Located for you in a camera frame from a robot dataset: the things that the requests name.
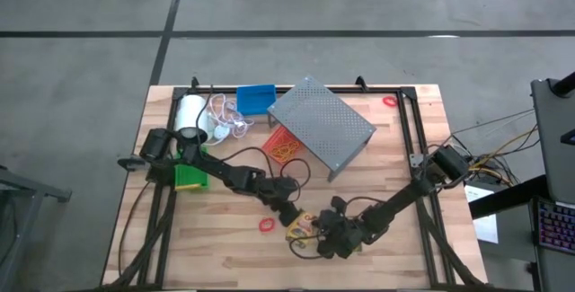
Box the grey metal stand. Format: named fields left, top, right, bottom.
left=0, top=164, right=73, bottom=292

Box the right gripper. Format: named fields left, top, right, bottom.
left=315, top=196, right=367, bottom=260

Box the green plastic basket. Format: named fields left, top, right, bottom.
left=173, top=146, right=211, bottom=191

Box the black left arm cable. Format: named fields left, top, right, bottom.
left=195, top=84, right=312, bottom=203

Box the white lamp cable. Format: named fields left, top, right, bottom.
left=206, top=93, right=256, bottom=143

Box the black pole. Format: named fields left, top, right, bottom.
left=550, top=70, right=575, bottom=99

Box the orange plastic basket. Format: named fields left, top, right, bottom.
left=261, top=125, right=309, bottom=165

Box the black aluminium frame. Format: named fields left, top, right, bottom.
left=102, top=85, right=491, bottom=292

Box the yellow floor cable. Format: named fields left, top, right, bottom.
left=466, top=125, right=540, bottom=185

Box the blue plastic basket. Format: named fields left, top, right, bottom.
left=236, top=84, right=278, bottom=116

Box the backlit keyboard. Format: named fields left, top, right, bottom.
left=536, top=197, right=575, bottom=256

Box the white paper sheet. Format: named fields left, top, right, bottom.
left=464, top=184, right=500, bottom=244

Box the grey perforated metal shelf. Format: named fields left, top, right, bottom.
left=267, top=75, right=377, bottom=183

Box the white cylindrical desk lamp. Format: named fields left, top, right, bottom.
left=173, top=93, right=212, bottom=146

